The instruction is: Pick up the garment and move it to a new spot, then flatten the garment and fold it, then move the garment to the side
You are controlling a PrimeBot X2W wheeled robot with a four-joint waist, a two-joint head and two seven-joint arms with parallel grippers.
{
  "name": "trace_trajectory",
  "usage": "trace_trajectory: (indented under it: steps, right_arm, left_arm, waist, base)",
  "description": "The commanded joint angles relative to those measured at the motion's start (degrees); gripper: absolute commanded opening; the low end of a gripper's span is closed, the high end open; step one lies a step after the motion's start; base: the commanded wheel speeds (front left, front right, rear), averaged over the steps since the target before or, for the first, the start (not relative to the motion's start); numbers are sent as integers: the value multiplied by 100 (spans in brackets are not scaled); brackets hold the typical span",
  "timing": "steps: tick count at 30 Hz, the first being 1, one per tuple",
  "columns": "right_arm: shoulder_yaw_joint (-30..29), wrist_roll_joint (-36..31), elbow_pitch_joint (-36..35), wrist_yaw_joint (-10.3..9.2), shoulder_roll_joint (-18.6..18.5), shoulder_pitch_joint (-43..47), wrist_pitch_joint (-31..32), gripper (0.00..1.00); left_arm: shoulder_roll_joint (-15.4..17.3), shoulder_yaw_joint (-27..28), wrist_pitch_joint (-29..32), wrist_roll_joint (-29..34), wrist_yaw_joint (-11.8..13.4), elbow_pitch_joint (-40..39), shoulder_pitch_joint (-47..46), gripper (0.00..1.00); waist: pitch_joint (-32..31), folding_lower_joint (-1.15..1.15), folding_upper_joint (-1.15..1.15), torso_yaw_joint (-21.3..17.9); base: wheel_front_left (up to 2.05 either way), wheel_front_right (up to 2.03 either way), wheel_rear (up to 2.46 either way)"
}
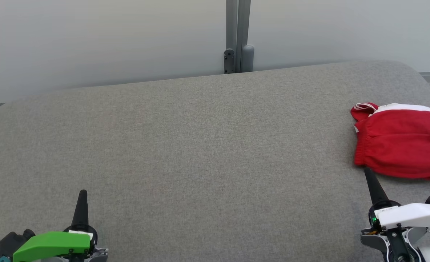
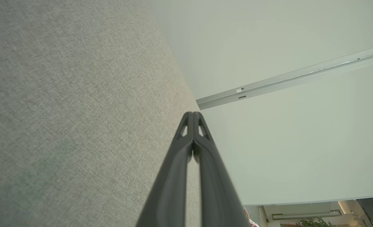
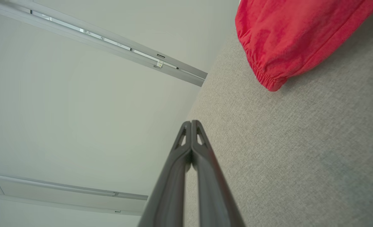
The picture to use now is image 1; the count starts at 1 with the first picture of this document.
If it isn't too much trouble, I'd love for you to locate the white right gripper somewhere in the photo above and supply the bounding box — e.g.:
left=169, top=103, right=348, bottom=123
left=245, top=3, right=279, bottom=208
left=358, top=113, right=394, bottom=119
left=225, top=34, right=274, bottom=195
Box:
left=364, top=168, right=430, bottom=230

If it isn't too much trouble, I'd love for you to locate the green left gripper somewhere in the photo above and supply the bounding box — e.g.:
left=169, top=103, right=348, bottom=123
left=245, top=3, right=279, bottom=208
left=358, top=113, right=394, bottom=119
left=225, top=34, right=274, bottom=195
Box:
left=13, top=189, right=109, bottom=262

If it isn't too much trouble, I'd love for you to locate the red basketball shorts white stripe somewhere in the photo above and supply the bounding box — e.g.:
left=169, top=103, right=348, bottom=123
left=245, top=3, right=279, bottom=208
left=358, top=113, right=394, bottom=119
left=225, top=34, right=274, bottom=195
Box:
left=354, top=103, right=430, bottom=180

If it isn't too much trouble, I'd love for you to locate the red basketball jersey white trim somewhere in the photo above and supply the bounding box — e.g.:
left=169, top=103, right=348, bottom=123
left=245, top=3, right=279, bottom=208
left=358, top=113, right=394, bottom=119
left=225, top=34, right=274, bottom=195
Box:
left=350, top=102, right=379, bottom=133

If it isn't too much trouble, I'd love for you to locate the grey cylindrical post cap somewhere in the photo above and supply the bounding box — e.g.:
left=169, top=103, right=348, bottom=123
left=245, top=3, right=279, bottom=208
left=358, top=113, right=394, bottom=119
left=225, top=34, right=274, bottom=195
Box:
left=241, top=45, right=255, bottom=72

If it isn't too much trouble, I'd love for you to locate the dark grey hinge bracket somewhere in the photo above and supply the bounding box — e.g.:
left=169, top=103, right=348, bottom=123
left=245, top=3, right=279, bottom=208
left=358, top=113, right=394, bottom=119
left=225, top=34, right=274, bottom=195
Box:
left=224, top=48, right=236, bottom=74

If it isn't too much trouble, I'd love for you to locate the grey metal partition post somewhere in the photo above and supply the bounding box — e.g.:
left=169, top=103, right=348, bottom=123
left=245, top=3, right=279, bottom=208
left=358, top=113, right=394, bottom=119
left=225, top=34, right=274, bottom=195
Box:
left=226, top=0, right=252, bottom=73

